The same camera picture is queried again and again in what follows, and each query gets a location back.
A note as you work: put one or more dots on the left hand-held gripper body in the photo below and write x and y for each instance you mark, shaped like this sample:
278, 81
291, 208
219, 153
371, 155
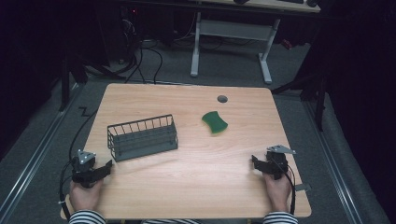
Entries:
81, 171

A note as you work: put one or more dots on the person's left hand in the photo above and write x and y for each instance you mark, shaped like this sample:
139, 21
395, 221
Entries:
84, 196

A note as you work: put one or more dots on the green sponge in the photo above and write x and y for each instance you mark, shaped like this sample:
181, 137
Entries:
214, 123

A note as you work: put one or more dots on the metal floor rail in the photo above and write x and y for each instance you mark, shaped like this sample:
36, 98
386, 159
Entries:
28, 174
334, 174

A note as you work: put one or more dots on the grey bracket under table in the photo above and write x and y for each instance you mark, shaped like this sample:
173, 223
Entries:
303, 187

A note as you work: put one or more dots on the black metal stand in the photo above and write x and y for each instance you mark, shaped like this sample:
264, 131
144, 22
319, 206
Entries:
319, 99
64, 77

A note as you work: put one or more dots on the person's right hand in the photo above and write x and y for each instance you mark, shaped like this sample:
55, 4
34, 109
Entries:
277, 193

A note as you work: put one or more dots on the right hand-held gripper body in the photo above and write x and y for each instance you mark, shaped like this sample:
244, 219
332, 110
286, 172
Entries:
278, 163

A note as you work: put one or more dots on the white-framed wooden desk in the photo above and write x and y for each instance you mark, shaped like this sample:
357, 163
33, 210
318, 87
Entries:
232, 29

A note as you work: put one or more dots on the person's striped torso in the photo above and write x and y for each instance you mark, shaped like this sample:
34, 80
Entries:
169, 221

